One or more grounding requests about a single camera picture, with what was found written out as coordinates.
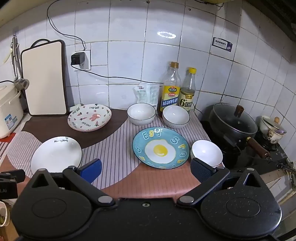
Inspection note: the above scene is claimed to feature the blue white wall sticker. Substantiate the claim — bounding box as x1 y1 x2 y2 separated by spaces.
211 37 233 52

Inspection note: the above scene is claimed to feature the blue egg print plate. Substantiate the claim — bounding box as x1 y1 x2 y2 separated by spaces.
132 127 190 169

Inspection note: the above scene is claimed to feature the glass wok lid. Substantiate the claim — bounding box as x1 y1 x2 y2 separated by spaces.
213 103 258 139

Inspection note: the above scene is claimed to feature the white wall socket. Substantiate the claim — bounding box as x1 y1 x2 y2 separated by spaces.
74 49 91 70

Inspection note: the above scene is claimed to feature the cooking wine bottle yellow label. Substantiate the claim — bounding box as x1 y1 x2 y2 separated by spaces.
158 61 181 117

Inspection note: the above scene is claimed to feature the white rice paddle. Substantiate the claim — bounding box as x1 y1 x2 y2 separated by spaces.
2 42 14 65

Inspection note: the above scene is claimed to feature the ceramic pot with lid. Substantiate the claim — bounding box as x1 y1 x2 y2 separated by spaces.
259 115 287 141

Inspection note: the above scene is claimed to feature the metal ladle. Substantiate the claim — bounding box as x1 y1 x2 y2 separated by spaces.
12 35 30 91

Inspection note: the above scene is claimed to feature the white plate black rim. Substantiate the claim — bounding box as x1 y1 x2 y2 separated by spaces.
31 136 83 176

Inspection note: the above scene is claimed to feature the white rice cooker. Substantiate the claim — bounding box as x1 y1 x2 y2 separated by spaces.
0 80 25 139

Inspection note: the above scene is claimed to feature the clear plastic packet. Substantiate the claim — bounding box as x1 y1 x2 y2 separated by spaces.
133 83 160 111

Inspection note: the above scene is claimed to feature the white cutting board dark rim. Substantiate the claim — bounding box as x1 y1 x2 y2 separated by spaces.
21 39 68 116

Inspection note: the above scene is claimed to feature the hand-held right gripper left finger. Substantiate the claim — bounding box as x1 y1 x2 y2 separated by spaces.
31 159 116 208

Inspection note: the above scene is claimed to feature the white bowl black rim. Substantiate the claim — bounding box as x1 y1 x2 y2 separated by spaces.
127 103 156 126
191 140 223 168
162 105 190 129

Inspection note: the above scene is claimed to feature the striped counter mat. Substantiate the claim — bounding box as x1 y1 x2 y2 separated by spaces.
0 108 225 200

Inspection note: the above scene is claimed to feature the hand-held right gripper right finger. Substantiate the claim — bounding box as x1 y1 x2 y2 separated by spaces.
177 158 263 208

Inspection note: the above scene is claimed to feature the black pan with glass lid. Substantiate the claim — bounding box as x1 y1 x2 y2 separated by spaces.
208 103 271 161

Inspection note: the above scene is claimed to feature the bear print plate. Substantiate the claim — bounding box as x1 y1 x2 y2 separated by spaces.
68 104 112 131

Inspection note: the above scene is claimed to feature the small white container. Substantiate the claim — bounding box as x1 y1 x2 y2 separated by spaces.
0 201 11 227

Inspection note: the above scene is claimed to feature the black gas stove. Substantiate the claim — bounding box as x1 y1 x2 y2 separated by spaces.
200 119 290 175

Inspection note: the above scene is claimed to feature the dark range hood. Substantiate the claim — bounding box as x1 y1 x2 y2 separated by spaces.
242 0 296 62

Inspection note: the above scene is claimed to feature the thin black cable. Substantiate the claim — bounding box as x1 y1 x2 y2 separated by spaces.
47 0 86 54

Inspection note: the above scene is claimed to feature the white vinegar bottle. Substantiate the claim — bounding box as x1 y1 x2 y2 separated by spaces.
179 67 197 113

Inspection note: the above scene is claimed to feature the pink rimmed plate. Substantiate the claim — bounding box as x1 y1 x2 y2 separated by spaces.
69 119 110 132

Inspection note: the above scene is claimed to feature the black power adapter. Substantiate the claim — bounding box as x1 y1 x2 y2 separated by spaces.
70 52 86 66

